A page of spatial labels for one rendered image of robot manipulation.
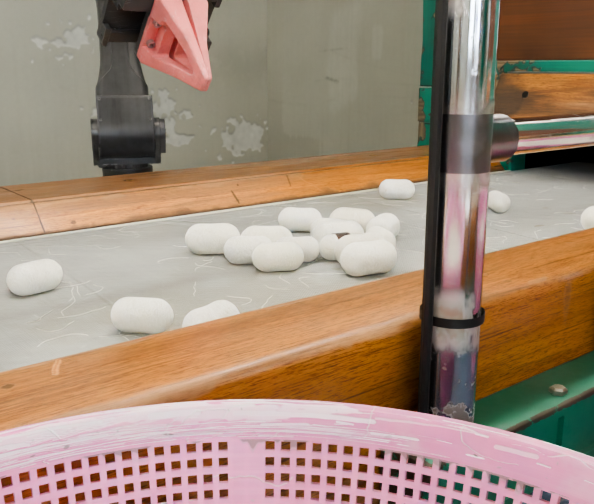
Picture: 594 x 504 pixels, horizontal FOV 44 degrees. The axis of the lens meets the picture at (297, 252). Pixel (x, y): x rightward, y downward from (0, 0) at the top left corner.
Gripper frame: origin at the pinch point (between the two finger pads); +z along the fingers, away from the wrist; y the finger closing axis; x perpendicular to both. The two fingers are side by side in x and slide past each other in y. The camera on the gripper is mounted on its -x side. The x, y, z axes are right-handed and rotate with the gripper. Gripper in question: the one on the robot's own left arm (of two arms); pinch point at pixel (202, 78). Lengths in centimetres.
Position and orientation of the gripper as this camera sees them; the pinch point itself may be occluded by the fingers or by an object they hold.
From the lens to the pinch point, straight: 62.1
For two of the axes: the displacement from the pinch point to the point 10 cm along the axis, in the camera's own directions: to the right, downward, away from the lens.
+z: 4.7, 7.7, -4.3
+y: 7.9, -1.5, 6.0
